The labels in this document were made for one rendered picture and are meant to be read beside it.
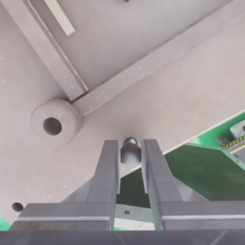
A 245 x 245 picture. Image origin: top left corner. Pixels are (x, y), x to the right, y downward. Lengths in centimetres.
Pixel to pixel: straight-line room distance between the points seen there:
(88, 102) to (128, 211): 34
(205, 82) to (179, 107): 3
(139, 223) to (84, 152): 28
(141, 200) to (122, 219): 8
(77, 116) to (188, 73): 11
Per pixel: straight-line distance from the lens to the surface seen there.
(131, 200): 48
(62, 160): 20
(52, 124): 18
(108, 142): 15
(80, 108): 16
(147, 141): 15
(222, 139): 172
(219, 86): 19
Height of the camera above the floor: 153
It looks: 74 degrees down
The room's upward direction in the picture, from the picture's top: 176 degrees counter-clockwise
